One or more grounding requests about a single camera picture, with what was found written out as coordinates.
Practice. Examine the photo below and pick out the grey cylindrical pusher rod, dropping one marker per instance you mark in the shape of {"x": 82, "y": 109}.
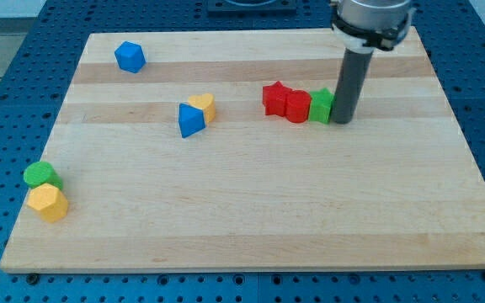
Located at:
{"x": 350, "y": 83}

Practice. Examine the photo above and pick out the green star block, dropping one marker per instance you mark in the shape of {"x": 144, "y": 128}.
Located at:
{"x": 321, "y": 105}

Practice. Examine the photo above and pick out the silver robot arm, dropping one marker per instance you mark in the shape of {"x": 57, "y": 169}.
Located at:
{"x": 364, "y": 26}

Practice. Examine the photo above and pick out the red star block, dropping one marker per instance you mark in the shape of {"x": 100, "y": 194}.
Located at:
{"x": 274, "y": 98}

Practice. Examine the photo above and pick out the red cylinder block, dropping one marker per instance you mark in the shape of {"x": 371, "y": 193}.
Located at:
{"x": 297, "y": 106}

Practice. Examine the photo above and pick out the yellow heart block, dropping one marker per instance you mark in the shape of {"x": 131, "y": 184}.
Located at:
{"x": 205, "y": 102}

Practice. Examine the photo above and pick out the blue triangle block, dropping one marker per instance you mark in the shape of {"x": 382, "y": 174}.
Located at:
{"x": 191, "y": 120}

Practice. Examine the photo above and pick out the wooden board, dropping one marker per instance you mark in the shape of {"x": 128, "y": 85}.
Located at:
{"x": 397, "y": 188}

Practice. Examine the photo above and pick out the blue hexagon block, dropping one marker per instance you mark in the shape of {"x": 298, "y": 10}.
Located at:
{"x": 130, "y": 57}

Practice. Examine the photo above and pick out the yellow hexagon block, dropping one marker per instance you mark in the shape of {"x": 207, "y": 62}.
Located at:
{"x": 48, "y": 202}

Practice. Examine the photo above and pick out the green cylinder block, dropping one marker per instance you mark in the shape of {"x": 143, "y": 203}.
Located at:
{"x": 38, "y": 173}

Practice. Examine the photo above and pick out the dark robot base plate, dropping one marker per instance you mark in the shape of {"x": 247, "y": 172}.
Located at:
{"x": 225, "y": 7}

